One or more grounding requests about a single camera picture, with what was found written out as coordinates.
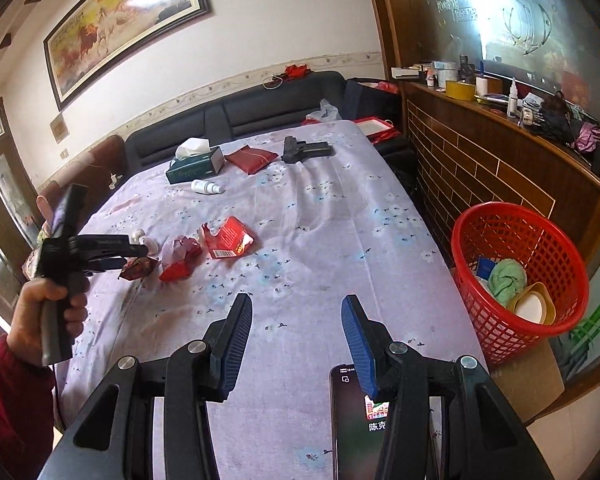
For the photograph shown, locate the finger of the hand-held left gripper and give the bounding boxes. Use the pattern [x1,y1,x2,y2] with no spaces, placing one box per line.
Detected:
[77,233,149,257]
[87,255,131,275]

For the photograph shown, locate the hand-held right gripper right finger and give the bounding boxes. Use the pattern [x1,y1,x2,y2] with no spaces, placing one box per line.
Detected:
[342,295,556,480]

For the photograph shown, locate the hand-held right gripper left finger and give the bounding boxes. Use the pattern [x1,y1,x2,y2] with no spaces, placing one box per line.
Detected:
[37,294,254,480]

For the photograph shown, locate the dark red candy wrapper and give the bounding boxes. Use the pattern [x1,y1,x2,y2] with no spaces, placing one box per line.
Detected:
[119,255,160,281]

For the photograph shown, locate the red plastic mesh basket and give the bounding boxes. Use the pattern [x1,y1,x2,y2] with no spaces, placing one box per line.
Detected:
[451,202,590,365]

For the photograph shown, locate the green towel cloth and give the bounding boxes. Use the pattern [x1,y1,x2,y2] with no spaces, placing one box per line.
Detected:
[489,258,529,309]

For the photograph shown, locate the person's left hand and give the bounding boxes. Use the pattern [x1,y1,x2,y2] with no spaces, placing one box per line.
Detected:
[7,194,89,369]

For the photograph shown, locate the crumpled white tissue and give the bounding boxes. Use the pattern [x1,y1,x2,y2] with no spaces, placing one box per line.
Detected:
[129,229,159,254]

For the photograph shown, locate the crumpled red wrapper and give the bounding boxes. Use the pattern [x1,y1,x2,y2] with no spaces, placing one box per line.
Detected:
[159,236,203,283]

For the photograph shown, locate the brown upholstered chair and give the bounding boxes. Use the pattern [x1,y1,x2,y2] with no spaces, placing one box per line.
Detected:
[36,134,126,233]

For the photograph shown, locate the glass panelled wooden door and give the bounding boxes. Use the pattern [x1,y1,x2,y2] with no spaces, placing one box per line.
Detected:
[0,97,43,311]

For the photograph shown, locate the black smartphone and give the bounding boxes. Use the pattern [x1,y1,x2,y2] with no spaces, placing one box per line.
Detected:
[329,364,397,480]

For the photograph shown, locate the red snack wrapper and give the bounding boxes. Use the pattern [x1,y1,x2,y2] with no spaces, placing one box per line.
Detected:
[199,216,258,260]

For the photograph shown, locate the white spray bottle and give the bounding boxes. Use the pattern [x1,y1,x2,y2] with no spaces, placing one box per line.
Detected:
[190,179,226,195]

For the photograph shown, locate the dark green tissue box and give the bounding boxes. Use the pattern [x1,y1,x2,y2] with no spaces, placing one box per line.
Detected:
[165,138,225,185]

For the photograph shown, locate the red fabric pouch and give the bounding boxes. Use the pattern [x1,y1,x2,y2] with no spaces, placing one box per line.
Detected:
[224,144,276,175]

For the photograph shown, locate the brown cardboard sheet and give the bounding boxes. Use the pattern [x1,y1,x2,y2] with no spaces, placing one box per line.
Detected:
[489,339,566,424]

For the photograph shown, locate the dark grey sofa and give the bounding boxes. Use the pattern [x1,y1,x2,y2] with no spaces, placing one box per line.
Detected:
[124,71,407,177]

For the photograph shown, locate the black toy pistol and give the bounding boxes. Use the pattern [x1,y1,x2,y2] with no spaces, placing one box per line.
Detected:
[281,135,334,165]

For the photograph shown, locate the red gift box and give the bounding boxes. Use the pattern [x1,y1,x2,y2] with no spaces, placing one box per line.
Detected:
[354,117,402,144]

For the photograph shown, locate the framed horse painting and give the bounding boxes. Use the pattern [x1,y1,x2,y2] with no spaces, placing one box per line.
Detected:
[43,0,214,111]

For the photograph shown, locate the dark paper bag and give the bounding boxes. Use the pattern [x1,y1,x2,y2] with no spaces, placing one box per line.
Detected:
[343,77,402,121]

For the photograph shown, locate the black cloth pile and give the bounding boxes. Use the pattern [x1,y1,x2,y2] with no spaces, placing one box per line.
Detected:
[534,92,582,142]

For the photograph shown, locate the pink cloth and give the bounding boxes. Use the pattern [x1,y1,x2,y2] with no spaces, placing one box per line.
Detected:
[574,122,600,154]

